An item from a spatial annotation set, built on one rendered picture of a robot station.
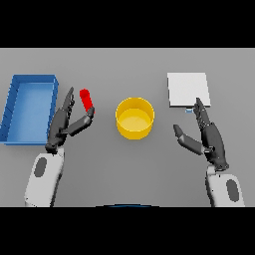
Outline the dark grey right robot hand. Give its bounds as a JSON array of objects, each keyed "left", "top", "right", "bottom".
[{"left": 172, "top": 97, "right": 230, "bottom": 172}]

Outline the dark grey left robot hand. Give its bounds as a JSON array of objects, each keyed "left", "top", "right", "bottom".
[{"left": 44, "top": 87, "right": 96, "bottom": 154}]

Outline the red beaker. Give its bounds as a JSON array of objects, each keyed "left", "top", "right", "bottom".
[{"left": 79, "top": 88, "right": 96, "bottom": 115}]

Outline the pale square measuring scale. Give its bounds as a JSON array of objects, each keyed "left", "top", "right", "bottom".
[{"left": 166, "top": 72, "right": 212, "bottom": 114}]

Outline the yellow bowl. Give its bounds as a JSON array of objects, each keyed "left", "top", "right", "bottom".
[{"left": 115, "top": 97, "right": 155, "bottom": 140}]

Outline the blue tray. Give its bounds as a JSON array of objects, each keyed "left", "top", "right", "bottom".
[{"left": 0, "top": 74, "right": 60, "bottom": 146}]

